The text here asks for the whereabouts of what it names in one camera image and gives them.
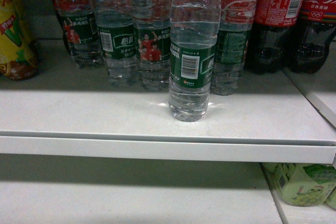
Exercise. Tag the clear water bottle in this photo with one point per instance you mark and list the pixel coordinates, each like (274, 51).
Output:
(194, 28)

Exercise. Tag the water bottle barcode label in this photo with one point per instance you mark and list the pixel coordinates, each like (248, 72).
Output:
(115, 26)

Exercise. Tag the water bottle athletes label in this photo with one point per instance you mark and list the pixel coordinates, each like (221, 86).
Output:
(151, 25)

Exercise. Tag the white metal shelf board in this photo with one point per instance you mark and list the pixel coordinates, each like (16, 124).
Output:
(72, 112)

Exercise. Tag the water bottle right rear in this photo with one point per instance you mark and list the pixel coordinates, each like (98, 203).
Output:
(237, 17)

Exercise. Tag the water bottle far left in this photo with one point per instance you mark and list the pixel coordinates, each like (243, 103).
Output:
(79, 24)

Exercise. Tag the white lower shelf board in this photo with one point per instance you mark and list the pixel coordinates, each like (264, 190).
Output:
(38, 202)

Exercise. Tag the cola bottle olympic label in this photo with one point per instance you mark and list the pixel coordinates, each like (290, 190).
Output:
(310, 39)

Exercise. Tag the cola bottle red label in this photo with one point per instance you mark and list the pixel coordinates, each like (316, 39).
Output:
(273, 22)

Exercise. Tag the yellow lemon tea bottle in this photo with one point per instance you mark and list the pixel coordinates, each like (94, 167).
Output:
(19, 56)

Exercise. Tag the green grape drink bottle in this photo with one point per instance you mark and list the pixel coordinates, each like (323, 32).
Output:
(301, 184)

